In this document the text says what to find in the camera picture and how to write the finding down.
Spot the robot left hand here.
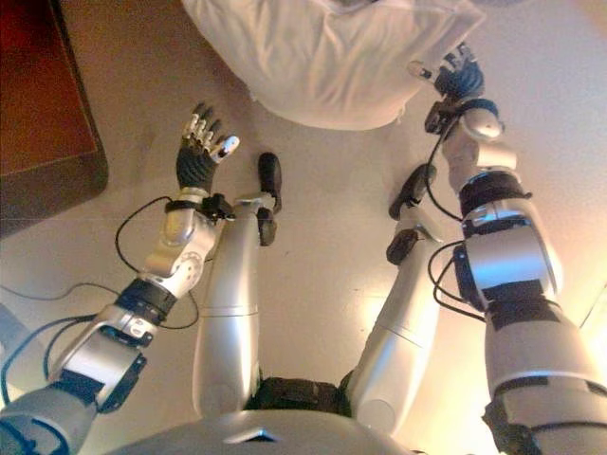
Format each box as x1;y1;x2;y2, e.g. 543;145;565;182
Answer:
175;101;242;191

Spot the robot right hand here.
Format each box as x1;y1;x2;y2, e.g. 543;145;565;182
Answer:
408;41;486;99

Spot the white fringed cushion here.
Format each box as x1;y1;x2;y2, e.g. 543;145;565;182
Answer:
182;0;487;132

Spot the silver robot left leg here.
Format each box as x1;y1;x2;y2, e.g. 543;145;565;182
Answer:
192;151;285;419

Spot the silver robot leg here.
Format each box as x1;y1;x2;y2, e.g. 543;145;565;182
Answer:
192;151;285;419
348;163;446;438

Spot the reddish brown wooden cabinet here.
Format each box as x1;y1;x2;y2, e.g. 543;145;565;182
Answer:
0;0;110;239

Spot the silver robot right leg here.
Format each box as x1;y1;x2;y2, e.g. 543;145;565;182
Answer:
348;163;446;438

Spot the grey robot torso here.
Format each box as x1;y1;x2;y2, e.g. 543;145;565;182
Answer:
103;376;419;455

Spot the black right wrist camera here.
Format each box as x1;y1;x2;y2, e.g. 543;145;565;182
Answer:
425;98;457;135

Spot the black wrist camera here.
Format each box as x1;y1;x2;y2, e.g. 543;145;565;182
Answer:
202;192;237;223
425;98;457;135

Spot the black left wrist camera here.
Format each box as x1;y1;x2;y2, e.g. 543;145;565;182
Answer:
202;192;237;223

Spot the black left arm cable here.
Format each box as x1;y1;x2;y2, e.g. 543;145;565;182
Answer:
115;195;201;332

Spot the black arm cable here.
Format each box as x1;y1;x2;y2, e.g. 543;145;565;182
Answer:
115;195;201;332
424;127;490;326

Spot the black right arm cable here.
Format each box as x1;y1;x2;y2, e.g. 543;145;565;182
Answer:
424;127;490;326

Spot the blue cable bundle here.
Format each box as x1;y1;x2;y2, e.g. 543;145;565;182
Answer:
0;316;101;430

